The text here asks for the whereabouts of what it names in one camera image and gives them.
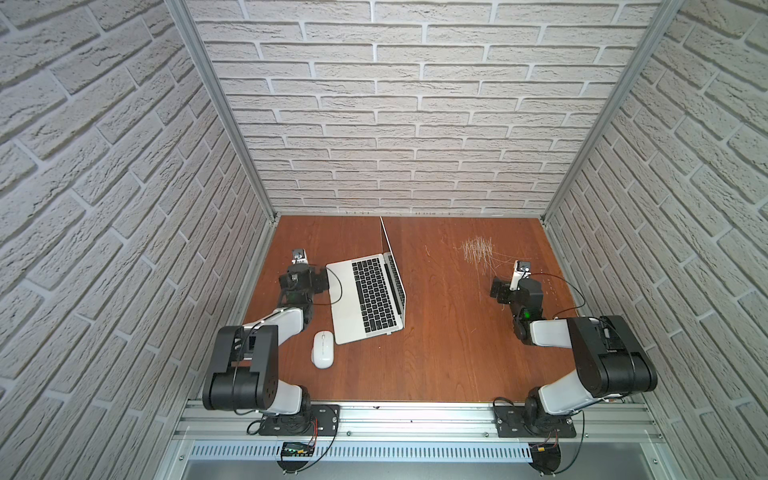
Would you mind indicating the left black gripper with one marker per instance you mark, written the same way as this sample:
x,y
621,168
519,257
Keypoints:
x,y
298,276

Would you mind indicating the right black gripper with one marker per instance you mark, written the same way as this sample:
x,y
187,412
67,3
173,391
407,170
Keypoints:
x,y
513,291

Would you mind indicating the silver laptop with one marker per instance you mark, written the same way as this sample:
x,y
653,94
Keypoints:
x,y
367,295

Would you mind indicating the white wireless mouse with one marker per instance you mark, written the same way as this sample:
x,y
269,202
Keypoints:
x,y
323,349

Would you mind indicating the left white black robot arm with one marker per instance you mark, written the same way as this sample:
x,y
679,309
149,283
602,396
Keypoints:
x,y
243,370

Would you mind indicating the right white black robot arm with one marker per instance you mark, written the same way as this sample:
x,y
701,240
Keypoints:
x,y
609,364

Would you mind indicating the right round black controller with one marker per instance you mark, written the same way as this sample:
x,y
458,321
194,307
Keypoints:
x,y
545,458

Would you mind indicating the left green circuit board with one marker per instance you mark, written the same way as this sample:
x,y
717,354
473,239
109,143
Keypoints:
x,y
297,450

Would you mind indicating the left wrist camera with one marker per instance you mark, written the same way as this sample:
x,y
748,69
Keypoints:
x,y
299,256

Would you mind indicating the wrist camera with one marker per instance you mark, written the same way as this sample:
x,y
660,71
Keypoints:
x,y
520,272
299,256

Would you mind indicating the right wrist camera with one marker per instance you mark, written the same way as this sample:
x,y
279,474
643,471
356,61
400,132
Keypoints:
x,y
520,272

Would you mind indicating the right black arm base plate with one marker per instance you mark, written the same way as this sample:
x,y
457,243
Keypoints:
x,y
529,421

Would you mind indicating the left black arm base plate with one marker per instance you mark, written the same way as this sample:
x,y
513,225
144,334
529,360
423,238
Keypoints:
x,y
318,420

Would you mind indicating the aluminium front rail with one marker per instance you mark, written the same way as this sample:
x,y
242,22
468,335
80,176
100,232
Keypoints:
x,y
432,422

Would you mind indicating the perforated white cable duct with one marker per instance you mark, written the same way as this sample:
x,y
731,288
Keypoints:
x,y
446,452

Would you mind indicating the left aluminium corner post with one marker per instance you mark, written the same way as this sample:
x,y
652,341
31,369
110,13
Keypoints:
x,y
194,43

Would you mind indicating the aluminium corner post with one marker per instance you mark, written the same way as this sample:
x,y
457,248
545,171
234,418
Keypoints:
x,y
658,26
194,43

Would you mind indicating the right aluminium corner post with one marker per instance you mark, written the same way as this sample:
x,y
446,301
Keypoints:
x,y
658,26

